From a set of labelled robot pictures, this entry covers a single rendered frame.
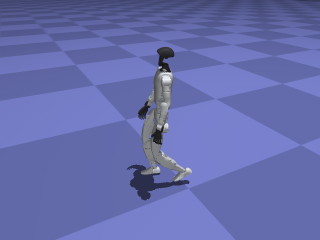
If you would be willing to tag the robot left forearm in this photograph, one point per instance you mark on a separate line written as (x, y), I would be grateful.
(163, 116)

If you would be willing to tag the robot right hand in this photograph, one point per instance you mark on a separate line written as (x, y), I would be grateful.
(143, 111)

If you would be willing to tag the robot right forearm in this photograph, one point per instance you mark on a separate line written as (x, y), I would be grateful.
(151, 99)

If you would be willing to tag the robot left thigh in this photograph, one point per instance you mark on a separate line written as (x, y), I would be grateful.
(155, 148)

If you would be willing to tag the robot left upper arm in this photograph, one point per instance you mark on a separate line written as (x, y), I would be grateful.
(166, 84)

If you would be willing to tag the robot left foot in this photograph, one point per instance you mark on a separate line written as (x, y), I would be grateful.
(180, 175)

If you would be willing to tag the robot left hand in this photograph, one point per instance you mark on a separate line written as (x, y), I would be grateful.
(157, 136)

